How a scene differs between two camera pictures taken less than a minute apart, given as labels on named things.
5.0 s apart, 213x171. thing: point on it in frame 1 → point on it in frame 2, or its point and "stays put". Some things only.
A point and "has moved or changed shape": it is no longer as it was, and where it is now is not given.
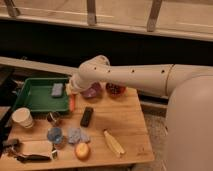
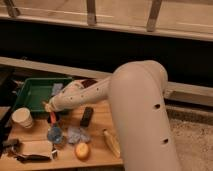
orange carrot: (72, 102) has moved or changed shape
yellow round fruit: (83, 151) stays put
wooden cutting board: (36, 147) stays put
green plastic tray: (48, 94) stays put
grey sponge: (57, 89) stays put
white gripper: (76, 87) → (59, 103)
